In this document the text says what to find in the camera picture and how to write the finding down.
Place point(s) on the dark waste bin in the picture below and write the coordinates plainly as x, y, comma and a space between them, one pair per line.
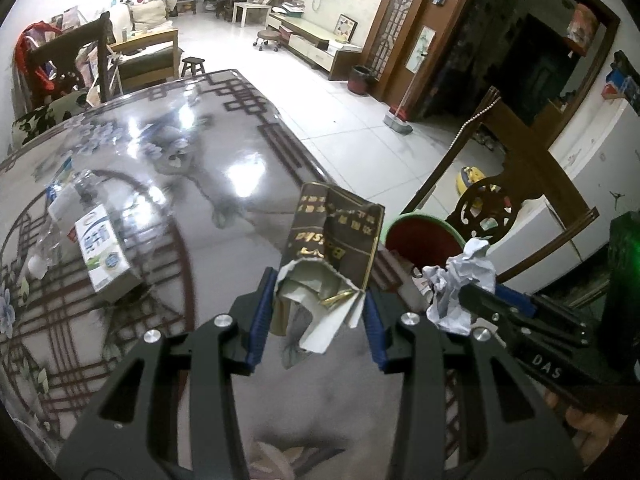
361, 81

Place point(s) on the white appliance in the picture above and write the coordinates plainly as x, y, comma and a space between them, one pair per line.
600, 170

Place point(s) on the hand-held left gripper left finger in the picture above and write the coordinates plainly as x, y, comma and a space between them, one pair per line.
261, 315

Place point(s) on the carved wooden chair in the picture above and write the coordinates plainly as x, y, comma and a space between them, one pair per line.
525, 155

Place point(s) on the white paper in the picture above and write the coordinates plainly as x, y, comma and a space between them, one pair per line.
450, 305

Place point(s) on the round rolling stool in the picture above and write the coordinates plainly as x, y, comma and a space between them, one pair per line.
267, 36

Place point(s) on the wall calendar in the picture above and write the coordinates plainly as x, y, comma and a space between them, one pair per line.
425, 47

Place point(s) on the wooden lattice screen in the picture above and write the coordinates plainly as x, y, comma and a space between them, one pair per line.
400, 10

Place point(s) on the broom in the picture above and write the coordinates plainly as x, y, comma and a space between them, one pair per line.
398, 122

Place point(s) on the small wooden stool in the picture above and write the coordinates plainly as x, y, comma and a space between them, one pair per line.
193, 62

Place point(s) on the wooden bench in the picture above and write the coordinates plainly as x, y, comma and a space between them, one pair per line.
150, 57

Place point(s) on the white milk carton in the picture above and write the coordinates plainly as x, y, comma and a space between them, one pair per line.
102, 247

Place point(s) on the orange box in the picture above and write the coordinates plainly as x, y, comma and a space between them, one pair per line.
582, 27

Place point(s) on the floral cushion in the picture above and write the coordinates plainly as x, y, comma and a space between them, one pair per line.
45, 117

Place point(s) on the clear plastic bottle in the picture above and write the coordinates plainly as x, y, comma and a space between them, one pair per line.
60, 210

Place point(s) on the geometric framed picture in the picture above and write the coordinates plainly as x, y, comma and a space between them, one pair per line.
346, 28

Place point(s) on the dark wooden chair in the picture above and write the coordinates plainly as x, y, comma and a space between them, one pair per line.
65, 50

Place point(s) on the brown paper box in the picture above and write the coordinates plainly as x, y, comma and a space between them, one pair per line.
330, 240

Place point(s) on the television cabinet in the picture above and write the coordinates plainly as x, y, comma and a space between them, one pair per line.
320, 45

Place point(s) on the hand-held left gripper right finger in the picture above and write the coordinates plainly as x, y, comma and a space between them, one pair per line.
375, 330

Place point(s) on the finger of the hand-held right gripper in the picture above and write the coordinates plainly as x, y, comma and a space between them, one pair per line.
517, 299
515, 317

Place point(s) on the white side table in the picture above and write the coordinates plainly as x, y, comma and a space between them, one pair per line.
250, 8

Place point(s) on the cream sofa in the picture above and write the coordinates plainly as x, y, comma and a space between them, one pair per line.
147, 10

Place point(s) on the person's right hand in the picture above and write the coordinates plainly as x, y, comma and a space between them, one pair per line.
585, 420

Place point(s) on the yellow toy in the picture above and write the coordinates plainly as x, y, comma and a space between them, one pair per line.
470, 177

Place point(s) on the green bin with red inside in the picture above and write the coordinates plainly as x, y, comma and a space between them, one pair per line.
425, 240

